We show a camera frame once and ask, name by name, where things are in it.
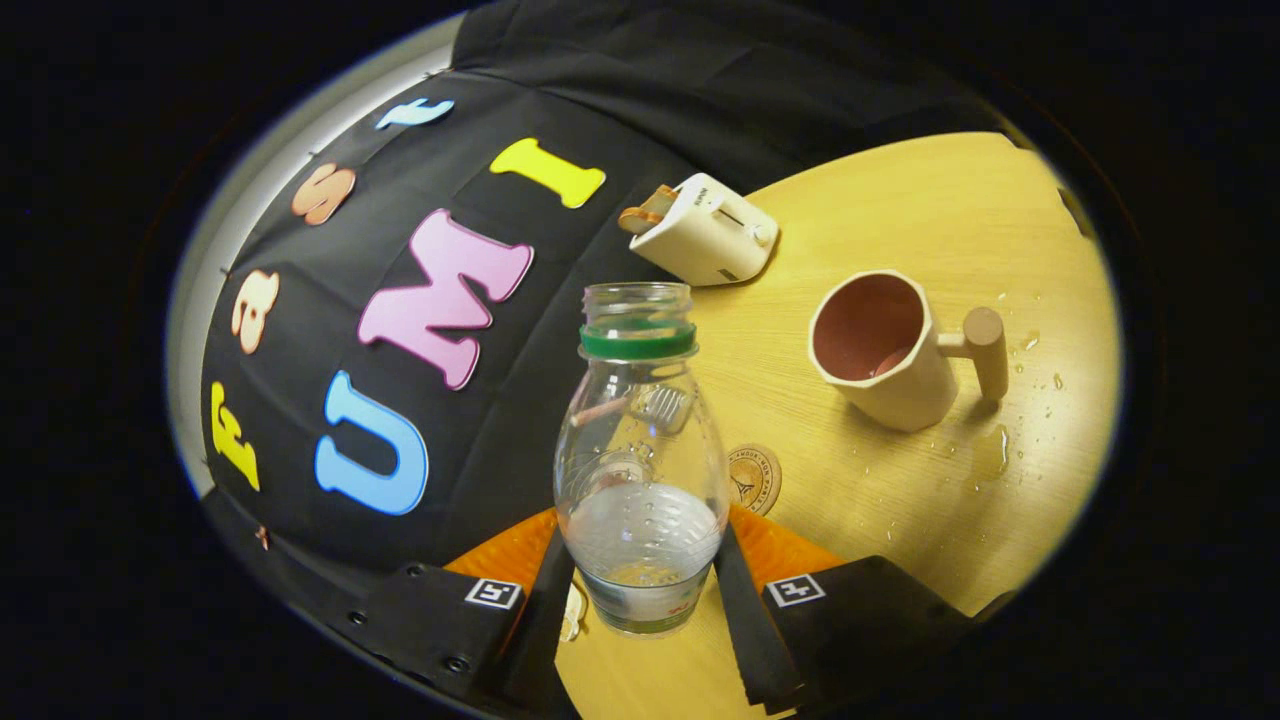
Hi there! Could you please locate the water puddle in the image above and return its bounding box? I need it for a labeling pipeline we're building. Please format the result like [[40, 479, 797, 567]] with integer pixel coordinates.
[[974, 424, 1011, 483]]

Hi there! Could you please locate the clear plastic juice bottle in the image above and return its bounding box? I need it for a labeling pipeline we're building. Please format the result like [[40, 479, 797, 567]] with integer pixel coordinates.
[[553, 282, 731, 637]]

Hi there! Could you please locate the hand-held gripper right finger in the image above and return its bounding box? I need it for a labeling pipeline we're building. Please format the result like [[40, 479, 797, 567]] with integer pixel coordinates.
[[715, 505, 974, 714]]

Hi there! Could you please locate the cream toaster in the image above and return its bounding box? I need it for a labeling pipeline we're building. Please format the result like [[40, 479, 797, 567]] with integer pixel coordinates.
[[630, 173, 780, 288]]

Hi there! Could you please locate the round wooden coaster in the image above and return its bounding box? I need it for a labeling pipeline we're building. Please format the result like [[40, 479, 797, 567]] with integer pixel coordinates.
[[728, 444, 783, 517]]

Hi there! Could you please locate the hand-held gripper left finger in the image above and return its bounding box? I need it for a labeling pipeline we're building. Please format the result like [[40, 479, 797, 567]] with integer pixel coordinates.
[[345, 508, 581, 717]]

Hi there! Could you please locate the toast slice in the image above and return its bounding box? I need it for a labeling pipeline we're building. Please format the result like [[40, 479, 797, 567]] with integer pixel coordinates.
[[618, 184, 679, 236]]

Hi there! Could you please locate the beige cup with wooden handle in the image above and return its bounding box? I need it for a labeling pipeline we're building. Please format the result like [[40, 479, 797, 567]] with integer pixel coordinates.
[[808, 270, 1011, 433]]

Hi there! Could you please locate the wooden table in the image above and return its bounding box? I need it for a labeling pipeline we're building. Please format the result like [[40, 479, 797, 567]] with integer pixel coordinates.
[[555, 132, 1123, 720]]

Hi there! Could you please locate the black backdrop cloth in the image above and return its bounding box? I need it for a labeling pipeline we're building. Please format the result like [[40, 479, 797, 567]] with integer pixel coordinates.
[[200, 0, 1001, 641]]

